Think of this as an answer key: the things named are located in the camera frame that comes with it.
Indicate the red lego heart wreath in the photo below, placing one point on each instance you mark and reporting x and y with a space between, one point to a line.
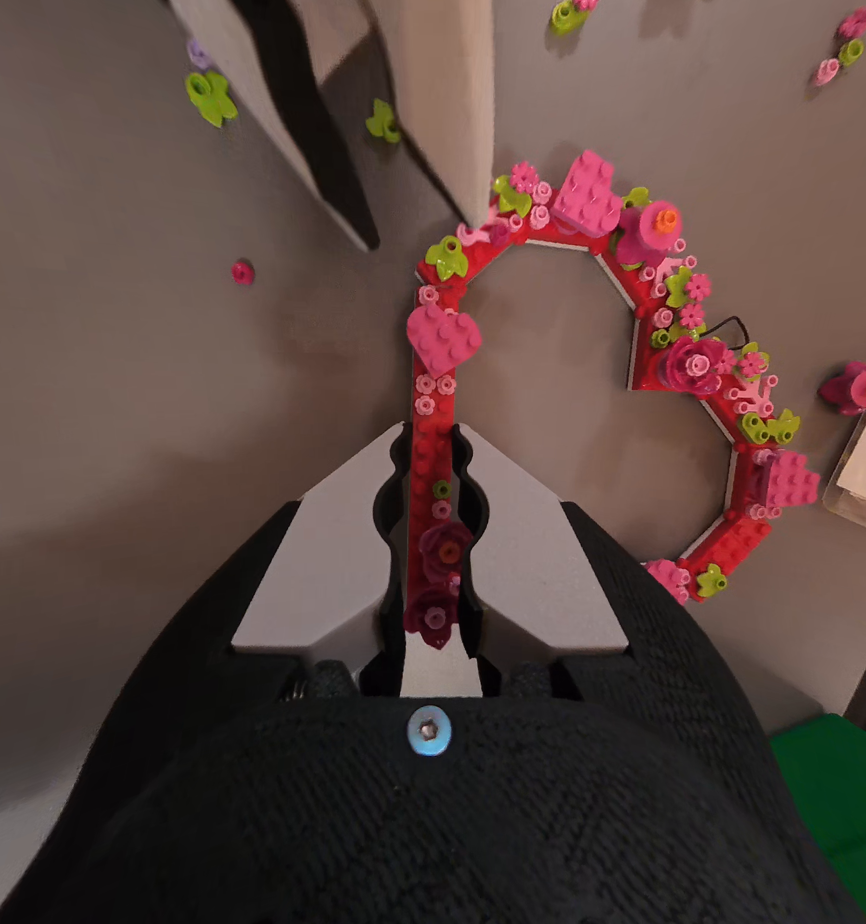
736 538

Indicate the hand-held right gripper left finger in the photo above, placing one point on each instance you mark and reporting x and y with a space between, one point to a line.
317 577

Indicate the lime lego leaf piece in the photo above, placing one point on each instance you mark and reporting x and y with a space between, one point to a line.
213 101
564 16
382 123

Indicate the group of small lego pieces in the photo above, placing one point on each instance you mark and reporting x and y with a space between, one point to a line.
857 23

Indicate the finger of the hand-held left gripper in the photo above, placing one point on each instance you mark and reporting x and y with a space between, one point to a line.
234 50
440 86

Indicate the magenta lego flower orange centre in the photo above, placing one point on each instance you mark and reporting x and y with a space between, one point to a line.
855 390

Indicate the green plastic bin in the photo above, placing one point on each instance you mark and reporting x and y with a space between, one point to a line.
837 794

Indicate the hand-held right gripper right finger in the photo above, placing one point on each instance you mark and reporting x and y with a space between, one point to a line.
548 577

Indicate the magenta round lego stud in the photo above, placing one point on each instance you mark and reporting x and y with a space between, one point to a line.
242 272

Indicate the lavender round lego stud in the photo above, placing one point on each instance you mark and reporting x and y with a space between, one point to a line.
196 54

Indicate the pink lego heart piece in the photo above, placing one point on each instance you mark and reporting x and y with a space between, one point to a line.
444 339

